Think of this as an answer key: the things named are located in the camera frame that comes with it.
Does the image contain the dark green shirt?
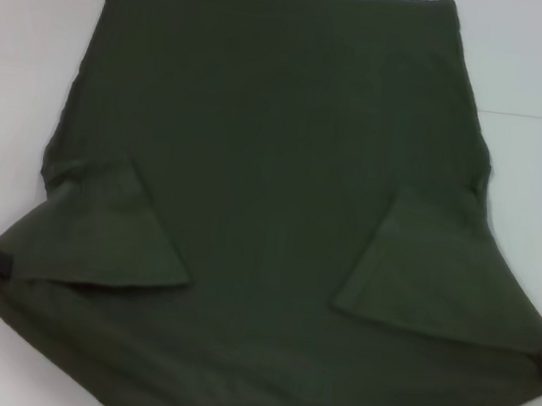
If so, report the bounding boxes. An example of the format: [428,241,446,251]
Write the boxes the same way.
[0,0,542,406]

